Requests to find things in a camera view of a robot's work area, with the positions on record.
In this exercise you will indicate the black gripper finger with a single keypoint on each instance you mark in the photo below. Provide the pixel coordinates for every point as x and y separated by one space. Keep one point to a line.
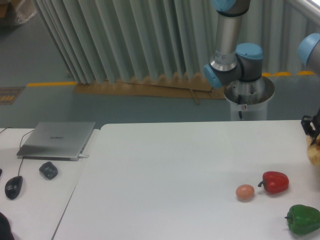
307 123

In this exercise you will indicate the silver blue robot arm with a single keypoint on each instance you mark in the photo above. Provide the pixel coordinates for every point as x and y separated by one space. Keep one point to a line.
237 68

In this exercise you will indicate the red bell pepper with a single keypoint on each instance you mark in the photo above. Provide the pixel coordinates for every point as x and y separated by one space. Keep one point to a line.
274 182

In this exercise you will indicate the brown egg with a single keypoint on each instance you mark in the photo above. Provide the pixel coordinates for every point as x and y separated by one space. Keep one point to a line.
245 192

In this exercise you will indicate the green bell pepper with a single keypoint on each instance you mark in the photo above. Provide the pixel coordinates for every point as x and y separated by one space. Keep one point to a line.
302 219

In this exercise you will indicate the brown cardboard sheet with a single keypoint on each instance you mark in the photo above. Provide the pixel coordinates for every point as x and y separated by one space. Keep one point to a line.
196 88

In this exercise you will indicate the grey folding curtain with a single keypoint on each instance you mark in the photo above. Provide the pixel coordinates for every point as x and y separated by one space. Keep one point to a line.
114 40

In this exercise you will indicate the white usb plug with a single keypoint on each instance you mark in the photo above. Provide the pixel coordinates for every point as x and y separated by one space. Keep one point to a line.
81 156

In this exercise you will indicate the silver laptop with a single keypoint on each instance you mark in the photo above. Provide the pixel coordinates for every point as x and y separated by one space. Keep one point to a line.
57 140

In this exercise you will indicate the black computer mouse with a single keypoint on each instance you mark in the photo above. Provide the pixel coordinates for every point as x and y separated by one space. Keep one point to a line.
13 187

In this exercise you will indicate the black object at corner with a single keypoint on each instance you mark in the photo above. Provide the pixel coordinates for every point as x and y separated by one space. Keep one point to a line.
5 228

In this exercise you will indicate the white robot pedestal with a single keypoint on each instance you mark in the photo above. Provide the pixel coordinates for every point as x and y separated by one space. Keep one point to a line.
249 100

